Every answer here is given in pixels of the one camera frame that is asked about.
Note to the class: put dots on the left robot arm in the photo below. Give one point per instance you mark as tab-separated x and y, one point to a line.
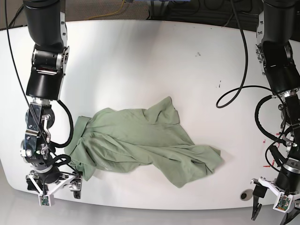
274	52

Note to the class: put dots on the green t-shirt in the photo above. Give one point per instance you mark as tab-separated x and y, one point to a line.
121	141

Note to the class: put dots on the right table grommet hole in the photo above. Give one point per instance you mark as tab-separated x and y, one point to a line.
246	195

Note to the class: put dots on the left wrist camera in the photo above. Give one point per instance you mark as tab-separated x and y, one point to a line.
283	202

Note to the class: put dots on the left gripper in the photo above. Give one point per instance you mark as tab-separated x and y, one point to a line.
286	182

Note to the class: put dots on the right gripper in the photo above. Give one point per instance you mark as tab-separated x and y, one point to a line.
39	182

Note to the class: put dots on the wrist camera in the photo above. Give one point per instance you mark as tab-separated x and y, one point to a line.
283	202
46	200

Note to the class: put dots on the red tape marking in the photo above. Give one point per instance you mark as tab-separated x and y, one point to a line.
273	150

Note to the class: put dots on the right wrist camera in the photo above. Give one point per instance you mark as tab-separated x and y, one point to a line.
46	200

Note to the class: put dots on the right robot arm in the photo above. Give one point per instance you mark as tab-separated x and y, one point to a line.
47	28

